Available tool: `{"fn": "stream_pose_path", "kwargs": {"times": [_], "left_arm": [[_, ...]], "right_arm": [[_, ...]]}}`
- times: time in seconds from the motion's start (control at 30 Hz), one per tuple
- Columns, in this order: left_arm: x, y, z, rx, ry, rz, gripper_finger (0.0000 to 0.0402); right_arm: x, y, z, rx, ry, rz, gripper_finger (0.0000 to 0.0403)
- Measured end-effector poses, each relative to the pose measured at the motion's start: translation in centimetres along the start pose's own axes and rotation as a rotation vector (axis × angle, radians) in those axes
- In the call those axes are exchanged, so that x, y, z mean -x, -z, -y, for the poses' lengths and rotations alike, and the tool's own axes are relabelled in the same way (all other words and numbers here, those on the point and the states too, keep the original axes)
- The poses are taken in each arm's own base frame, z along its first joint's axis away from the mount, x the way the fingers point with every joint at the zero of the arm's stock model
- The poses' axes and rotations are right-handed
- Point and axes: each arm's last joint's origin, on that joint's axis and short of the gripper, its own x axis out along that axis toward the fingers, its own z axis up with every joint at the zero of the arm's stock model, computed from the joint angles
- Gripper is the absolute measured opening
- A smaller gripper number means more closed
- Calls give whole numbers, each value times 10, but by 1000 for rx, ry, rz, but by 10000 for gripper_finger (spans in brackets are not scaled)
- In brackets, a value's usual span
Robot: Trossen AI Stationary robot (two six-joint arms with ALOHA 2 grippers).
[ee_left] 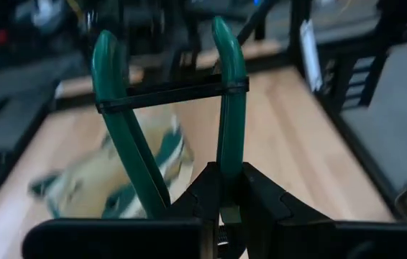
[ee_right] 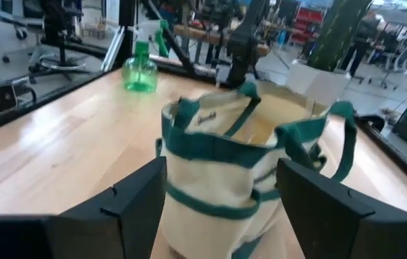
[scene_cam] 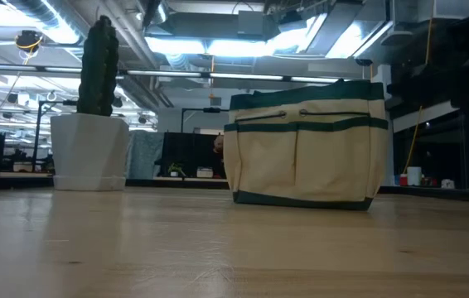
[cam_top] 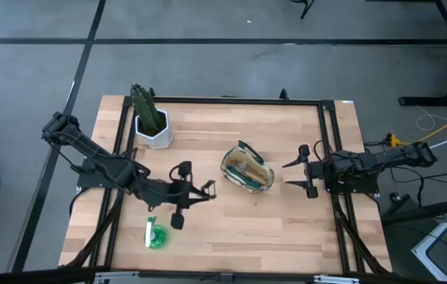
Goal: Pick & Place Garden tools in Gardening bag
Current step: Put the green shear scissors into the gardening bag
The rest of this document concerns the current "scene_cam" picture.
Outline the white faceted plant pot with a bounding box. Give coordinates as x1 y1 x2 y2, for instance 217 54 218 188
50 113 131 192

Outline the green cactus plant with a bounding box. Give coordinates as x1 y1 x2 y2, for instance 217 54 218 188
75 15 120 118

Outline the black metal stand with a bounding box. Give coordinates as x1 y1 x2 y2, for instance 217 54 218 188
10 99 79 169

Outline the grey blue cloth partition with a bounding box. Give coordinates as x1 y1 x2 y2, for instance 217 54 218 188
128 130 165 180

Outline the person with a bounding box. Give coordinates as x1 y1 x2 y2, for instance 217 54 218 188
212 133 225 162

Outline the yellow hanging cord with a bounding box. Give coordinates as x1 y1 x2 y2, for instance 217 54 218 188
402 18 433 175

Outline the grey ceiling box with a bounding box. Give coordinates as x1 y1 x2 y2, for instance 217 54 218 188
237 10 266 36

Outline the small green potted plant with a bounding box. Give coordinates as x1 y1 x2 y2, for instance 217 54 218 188
167 162 186 178

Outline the black gantry frame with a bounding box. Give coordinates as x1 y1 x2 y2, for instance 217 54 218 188
180 106 231 134

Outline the black partition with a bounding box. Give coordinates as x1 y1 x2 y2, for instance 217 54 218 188
160 132 225 180

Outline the yellow cable reel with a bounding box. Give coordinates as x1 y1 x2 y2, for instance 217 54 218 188
13 29 45 54

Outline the white bucket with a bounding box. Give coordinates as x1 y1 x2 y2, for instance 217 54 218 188
406 166 423 187

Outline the long ceiling light bar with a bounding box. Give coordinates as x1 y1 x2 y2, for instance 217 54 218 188
0 63 343 85

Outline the cream canvas gardening bag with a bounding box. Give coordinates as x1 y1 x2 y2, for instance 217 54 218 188
222 78 389 212

